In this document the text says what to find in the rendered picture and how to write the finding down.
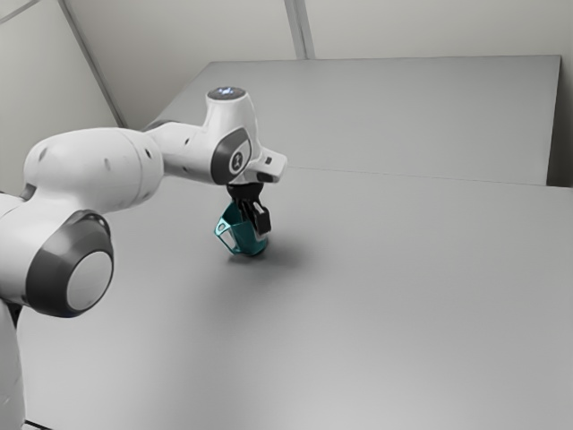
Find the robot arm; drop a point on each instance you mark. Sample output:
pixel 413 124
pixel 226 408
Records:
pixel 89 179

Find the teal faceted mug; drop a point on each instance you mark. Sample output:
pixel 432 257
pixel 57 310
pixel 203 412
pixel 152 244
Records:
pixel 238 239

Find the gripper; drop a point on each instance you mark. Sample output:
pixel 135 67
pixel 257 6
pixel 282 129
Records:
pixel 244 191

